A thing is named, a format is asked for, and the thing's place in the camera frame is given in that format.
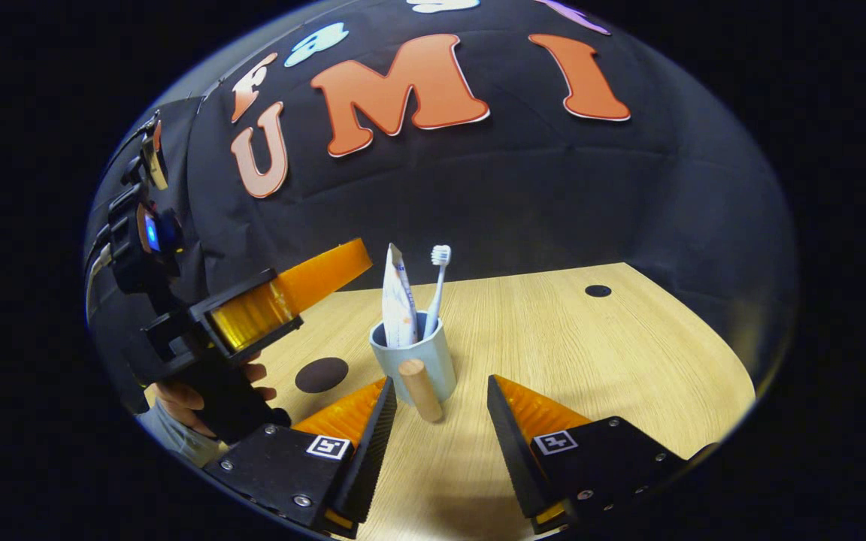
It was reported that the wooden desktop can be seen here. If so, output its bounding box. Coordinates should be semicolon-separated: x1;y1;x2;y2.
144;261;757;541

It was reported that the white toothbrush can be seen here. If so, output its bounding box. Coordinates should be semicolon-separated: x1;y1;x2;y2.
422;244;453;339

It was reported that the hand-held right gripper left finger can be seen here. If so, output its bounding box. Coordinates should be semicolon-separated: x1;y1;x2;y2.
204;377;398;539

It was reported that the pale blue cup wooden handle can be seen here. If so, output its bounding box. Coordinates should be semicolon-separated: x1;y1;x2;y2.
369;312;458;424

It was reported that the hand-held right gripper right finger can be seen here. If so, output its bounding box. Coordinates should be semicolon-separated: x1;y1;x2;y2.
487;374;693;536

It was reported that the white toothpaste tube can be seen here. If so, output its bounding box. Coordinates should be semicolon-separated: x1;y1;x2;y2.
381;242;420;350

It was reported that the black backdrop cloth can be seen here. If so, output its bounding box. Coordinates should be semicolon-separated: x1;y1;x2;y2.
87;0;798;391

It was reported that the dark brown round coaster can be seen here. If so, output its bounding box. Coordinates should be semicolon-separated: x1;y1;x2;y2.
295;357;350;394

